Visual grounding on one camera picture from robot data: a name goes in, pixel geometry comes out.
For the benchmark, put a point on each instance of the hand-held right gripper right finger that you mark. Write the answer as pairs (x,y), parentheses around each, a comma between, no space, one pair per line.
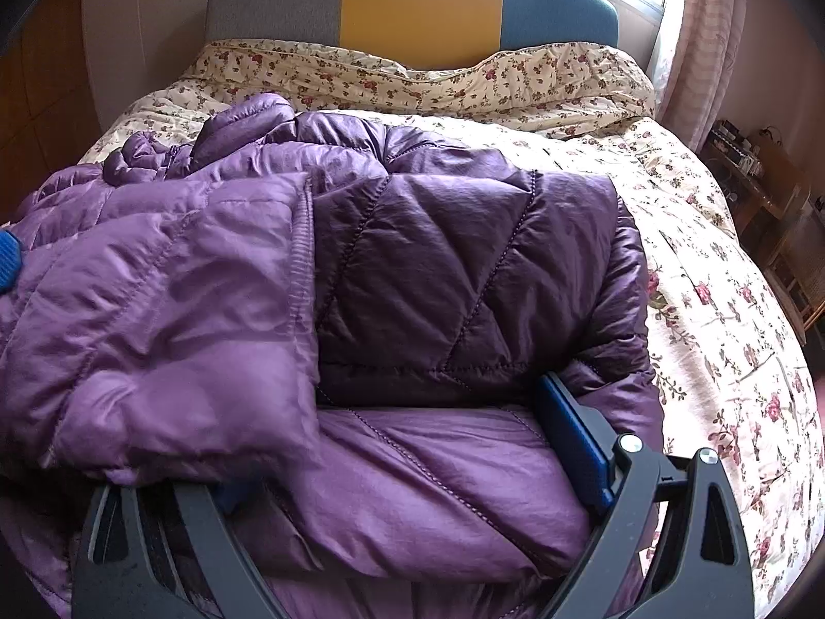
(575,440)

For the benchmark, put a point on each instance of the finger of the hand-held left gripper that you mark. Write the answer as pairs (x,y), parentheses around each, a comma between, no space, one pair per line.
(8,259)

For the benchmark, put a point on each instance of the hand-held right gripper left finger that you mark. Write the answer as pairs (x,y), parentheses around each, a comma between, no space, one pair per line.
(193,532)

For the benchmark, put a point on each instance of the purple quilted down jacket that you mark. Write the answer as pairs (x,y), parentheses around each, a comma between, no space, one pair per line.
(451,258)

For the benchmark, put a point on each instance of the wooden wardrobe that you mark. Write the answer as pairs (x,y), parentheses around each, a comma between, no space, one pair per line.
(38,97)

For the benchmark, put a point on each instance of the floral bed cover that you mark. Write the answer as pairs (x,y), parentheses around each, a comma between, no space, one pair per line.
(715,335)

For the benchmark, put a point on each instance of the cluttered wooden side table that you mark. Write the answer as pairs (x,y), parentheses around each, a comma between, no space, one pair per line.
(767,200)

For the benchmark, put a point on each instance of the floral pillows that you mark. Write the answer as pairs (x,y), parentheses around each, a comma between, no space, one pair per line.
(451,80)

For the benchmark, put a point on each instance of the pink striped curtain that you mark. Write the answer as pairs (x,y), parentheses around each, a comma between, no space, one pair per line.
(706,45)

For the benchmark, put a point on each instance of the grey yellow blue headboard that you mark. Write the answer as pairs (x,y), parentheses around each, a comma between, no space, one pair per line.
(419,0)

